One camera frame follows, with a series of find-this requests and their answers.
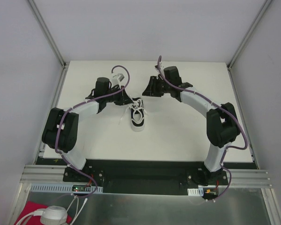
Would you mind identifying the left aluminium corner post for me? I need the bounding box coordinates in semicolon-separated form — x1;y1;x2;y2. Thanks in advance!
27;0;67;68

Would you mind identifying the red cloth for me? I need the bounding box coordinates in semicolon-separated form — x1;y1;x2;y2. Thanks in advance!
15;201;72;225

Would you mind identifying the aluminium frame rail front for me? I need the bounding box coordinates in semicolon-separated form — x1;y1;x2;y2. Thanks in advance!
20;165;273;188

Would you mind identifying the white shoelace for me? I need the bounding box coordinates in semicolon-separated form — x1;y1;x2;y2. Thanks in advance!
119;97;147;128

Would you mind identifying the right grey cable duct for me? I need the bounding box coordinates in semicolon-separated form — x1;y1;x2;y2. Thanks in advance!
187;187;204;197

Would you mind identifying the left grey cable duct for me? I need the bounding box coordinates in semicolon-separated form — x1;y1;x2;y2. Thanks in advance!
30;184;103;194

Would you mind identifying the aluminium corner post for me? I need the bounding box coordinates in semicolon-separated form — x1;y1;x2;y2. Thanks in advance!
227;0;273;71
27;0;67;68

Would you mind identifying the right aluminium corner post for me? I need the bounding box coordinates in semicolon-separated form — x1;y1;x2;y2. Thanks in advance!
227;0;273;71

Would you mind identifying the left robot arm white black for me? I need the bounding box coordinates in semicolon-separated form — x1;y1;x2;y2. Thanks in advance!
42;77;132;182

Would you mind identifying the white cable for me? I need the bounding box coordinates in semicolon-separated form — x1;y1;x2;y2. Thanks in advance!
15;196;89;225

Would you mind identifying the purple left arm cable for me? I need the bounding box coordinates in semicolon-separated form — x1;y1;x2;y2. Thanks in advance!
54;65;131;196

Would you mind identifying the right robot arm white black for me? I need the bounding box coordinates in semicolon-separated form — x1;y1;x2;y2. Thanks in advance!
143;66;240;186

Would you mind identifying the white bottle cap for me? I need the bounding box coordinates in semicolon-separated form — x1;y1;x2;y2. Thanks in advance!
40;206;67;225

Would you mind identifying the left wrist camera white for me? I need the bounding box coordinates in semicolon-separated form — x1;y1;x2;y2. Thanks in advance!
112;74;125;83

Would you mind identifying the black white canvas sneaker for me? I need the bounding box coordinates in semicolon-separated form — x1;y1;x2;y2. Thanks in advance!
129;97;145;132

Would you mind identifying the grey cable duct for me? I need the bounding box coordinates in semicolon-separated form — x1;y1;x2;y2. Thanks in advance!
187;187;204;197
30;184;103;194

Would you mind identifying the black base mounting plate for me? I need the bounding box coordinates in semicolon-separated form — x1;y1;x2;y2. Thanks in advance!
62;158;228;195

